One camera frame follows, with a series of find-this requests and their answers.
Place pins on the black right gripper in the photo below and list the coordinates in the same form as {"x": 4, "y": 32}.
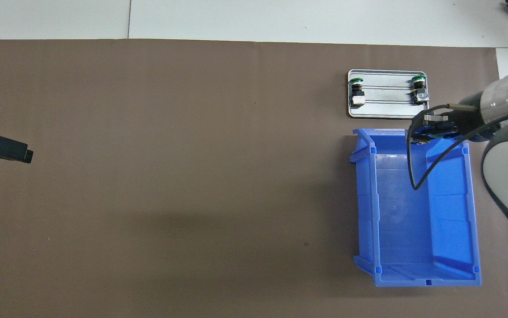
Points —
{"x": 468, "y": 119}

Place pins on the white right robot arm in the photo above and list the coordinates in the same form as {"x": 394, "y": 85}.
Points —
{"x": 507, "y": 95}

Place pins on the silver metal tray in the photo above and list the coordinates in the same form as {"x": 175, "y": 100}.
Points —
{"x": 388, "y": 110}

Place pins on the blue plastic storage bin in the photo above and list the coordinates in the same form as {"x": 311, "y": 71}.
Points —
{"x": 412, "y": 221}

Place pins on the brown paper table mat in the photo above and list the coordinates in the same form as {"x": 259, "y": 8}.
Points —
{"x": 192, "y": 198}

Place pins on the green push button switch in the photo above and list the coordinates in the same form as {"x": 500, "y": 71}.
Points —
{"x": 419, "y": 90}
{"x": 357, "y": 92}

